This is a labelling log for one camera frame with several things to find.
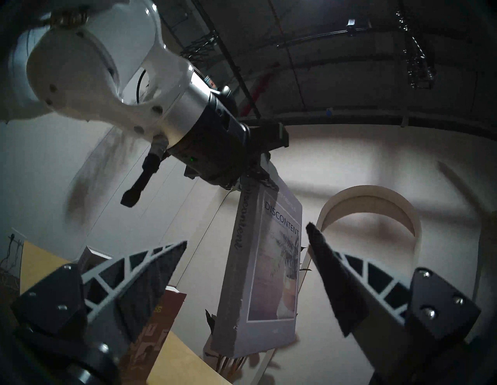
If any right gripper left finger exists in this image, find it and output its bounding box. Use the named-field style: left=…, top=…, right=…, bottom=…
left=10, top=241, right=188, bottom=363

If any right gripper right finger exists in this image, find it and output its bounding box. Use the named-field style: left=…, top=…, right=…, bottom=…
left=306, top=222, right=482, bottom=383

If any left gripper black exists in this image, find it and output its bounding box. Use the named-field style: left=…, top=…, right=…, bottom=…
left=167, top=91, right=290, bottom=193

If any grey Discontent book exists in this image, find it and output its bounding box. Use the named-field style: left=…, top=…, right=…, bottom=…
left=210, top=157, right=304, bottom=359

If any wooden display table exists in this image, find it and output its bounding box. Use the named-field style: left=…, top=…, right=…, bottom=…
left=19, top=240, right=233, bottom=385

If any brown Homes book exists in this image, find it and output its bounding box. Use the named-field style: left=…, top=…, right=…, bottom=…
left=116, top=285, right=188, bottom=385

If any grey Special Issue book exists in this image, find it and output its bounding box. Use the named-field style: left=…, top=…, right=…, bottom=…
left=76, top=245, right=117, bottom=274

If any tall green potted plant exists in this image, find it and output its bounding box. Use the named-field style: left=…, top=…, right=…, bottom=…
left=202, top=266, right=317, bottom=380

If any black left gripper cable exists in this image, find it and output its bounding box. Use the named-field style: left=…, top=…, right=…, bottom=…
left=120, top=68, right=169, bottom=208

